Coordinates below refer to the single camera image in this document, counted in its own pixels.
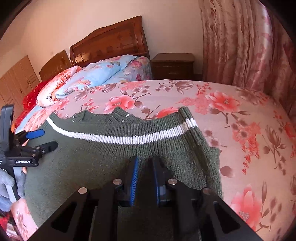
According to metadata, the green white knit sweater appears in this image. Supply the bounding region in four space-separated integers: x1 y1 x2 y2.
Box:
25 107 223 240

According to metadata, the grey gloved left hand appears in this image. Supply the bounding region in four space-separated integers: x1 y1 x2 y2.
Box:
0 167 27 212

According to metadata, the red blanket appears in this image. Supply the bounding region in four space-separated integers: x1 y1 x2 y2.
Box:
14 80 50 128

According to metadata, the pink floral folded quilt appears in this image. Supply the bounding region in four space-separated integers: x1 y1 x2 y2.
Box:
36 66 82 108

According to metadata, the beige wooden wardrobe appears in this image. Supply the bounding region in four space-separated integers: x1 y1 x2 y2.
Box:
0 55 40 120

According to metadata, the wooden headboard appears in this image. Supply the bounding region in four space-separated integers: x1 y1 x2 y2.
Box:
39 50 72 82
69 16 150 67

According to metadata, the floral pink bed sheet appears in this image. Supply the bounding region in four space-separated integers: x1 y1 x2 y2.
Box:
16 80 295 240

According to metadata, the light blue floral quilt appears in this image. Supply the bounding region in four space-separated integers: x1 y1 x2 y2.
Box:
55 54 152 99

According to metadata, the dark wooden nightstand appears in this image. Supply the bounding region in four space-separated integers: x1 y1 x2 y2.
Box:
151 53 195 80

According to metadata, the floral pink curtain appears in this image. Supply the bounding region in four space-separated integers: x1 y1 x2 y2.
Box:
199 1 295 118

